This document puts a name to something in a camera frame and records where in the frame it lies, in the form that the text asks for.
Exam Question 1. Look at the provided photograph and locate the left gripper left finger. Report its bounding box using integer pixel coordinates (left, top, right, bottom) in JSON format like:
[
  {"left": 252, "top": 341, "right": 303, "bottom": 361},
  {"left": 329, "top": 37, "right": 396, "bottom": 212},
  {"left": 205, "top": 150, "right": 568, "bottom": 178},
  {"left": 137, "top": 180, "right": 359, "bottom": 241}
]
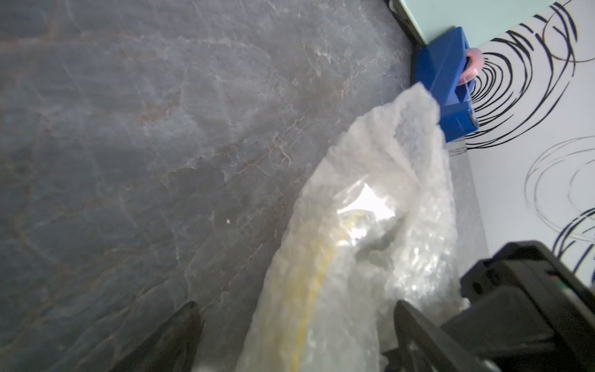
[{"left": 112, "top": 302, "right": 204, "bottom": 371}]

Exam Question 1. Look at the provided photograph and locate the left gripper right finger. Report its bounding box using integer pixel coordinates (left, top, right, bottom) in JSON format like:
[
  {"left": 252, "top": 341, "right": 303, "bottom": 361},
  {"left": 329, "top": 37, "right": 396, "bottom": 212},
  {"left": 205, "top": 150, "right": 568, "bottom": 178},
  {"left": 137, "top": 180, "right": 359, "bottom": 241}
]
[{"left": 394, "top": 301, "right": 490, "bottom": 371}]

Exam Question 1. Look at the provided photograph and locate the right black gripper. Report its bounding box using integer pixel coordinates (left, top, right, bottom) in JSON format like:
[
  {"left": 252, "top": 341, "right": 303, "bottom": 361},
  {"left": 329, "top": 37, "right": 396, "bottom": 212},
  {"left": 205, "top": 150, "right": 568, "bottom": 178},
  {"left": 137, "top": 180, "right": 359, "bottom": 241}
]
[{"left": 442, "top": 241, "right": 594, "bottom": 371}]

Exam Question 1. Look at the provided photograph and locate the yellow green patterned bowl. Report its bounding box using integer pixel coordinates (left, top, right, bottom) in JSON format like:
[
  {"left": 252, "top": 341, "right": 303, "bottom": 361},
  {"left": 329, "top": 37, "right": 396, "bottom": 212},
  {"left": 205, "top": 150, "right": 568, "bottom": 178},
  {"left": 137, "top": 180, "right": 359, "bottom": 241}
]
[{"left": 289, "top": 212, "right": 364, "bottom": 372}]

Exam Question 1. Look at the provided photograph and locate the bubble wrap sheet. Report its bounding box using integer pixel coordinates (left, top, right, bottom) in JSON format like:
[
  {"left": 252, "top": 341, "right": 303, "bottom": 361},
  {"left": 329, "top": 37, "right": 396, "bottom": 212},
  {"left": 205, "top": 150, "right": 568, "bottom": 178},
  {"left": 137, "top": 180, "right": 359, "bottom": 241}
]
[{"left": 237, "top": 84, "right": 463, "bottom": 371}]

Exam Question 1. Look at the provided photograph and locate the pink tape roll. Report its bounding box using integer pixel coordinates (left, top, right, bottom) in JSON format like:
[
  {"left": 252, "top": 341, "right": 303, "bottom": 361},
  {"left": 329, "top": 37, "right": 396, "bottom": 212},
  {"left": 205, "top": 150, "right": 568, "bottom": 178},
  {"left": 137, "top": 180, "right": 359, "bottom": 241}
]
[{"left": 457, "top": 48, "right": 484, "bottom": 86}]

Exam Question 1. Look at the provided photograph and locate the blue tape dispenser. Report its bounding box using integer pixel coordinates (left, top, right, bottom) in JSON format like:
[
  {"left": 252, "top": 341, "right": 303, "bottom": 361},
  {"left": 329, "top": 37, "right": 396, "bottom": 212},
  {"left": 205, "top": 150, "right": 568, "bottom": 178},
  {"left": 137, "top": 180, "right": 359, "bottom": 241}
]
[{"left": 415, "top": 27, "right": 479, "bottom": 143}]

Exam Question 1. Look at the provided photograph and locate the mint green toaster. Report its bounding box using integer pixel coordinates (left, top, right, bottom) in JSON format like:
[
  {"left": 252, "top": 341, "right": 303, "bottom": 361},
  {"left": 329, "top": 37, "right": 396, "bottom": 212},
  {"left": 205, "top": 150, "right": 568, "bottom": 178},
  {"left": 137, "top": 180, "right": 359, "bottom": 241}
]
[{"left": 388, "top": 0, "right": 553, "bottom": 47}]

